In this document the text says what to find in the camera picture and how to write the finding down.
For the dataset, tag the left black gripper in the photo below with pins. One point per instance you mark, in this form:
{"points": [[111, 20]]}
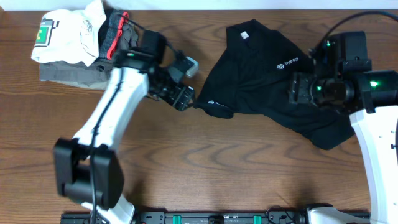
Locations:
{"points": [[183, 97]]}

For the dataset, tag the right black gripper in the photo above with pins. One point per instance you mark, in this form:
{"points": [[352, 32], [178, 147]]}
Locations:
{"points": [[300, 86]]}

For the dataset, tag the black t-shirt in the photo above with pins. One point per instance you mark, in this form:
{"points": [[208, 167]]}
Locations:
{"points": [[252, 77]]}

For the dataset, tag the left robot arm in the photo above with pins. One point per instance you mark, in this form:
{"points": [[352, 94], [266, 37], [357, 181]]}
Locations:
{"points": [[87, 168]]}

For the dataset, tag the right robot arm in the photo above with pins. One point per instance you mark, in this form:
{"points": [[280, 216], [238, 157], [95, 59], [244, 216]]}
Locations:
{"points": [[343, 80]]}

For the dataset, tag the olive grey folded garment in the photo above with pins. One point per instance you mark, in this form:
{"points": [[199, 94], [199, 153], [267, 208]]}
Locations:
{"points": [[95, 76]]}

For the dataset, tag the black garment red trim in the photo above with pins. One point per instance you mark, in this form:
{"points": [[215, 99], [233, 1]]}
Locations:
{"points": [[110, 32]]}

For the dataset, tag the white printed t-shirt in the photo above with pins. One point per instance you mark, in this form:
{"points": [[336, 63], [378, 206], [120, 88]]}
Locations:
{"points": [[70, 36]]}

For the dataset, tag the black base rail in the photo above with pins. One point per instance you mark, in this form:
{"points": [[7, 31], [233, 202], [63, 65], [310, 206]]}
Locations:
{"points": [[218, 218]]}

